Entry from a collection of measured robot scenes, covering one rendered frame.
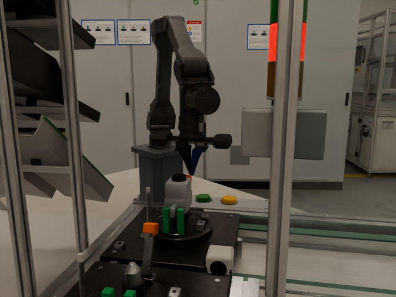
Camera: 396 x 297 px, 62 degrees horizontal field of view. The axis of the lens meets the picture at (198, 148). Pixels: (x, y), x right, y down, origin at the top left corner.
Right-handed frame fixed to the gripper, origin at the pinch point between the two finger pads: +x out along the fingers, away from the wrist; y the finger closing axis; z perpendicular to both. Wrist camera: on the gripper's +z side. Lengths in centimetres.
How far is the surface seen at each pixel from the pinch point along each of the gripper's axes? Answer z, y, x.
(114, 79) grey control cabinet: 268, 148, -20
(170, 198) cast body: -16.2, 0.6, 3.5
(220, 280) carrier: -28.2, -11.0, 12.2
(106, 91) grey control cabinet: 266, 157, -7
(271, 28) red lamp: -26.2, -17.4, -26.2
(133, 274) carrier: -39.6, -1.3, 5.3
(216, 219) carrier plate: -5.5, -7.0, 12.0
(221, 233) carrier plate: -12.2, -9.0, 12.0
